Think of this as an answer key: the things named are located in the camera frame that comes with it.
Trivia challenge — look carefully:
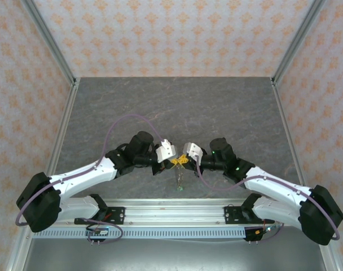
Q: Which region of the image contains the grey metal panel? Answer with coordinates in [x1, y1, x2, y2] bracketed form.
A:
[21, 238, 329, 271]

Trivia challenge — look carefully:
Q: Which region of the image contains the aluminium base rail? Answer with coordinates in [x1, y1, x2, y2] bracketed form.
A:
[61, 198, 302, 226]

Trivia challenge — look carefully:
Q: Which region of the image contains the aluminium table side rail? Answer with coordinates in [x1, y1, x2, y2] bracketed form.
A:
[5, 78, 81, 271]
[271, 78, 341, 271]

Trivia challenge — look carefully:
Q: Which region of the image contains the small controller board with wires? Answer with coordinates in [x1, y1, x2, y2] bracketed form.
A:
[85, 224, 110, 237]
[254, 221, 282, 237]

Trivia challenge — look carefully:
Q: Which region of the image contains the black mounting plate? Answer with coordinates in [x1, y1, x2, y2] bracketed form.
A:
[223, 206, 245, 225]
[103, 207, 126, 225]

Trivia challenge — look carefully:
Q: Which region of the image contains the clear plastic bag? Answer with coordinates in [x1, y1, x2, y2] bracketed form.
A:
[173, 163, 188, 191]

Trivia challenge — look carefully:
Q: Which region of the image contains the slotted grey cable duct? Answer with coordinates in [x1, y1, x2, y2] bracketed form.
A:
[32, 227, 247, 239]

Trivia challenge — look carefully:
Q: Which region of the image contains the aluminium frame post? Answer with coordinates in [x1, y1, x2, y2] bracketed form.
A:
[271, 0, 327, 85]
[20, 0, 78, 85]

